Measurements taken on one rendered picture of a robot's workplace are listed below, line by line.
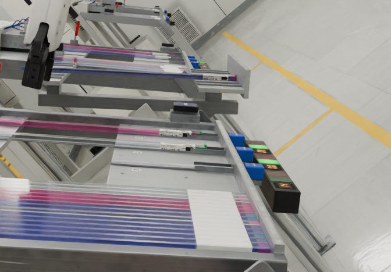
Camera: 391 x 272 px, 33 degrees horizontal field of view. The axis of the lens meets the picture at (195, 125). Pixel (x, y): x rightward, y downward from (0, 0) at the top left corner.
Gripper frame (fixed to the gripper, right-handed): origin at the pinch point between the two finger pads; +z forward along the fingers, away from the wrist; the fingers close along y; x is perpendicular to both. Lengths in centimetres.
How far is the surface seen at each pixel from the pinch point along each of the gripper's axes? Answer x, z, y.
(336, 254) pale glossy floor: 92, 47, -85
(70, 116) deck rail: 5.4, 9.3, -18.9
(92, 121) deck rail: 9.8, 9.2, -19.0
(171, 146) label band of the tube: 24.6, 5.8, 0.8
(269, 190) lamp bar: 40.3, 6.4, 12.6
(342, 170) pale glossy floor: 104, 31, -136
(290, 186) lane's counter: 42.8, 4.5, 14.3
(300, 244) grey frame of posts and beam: 59, 25, -21
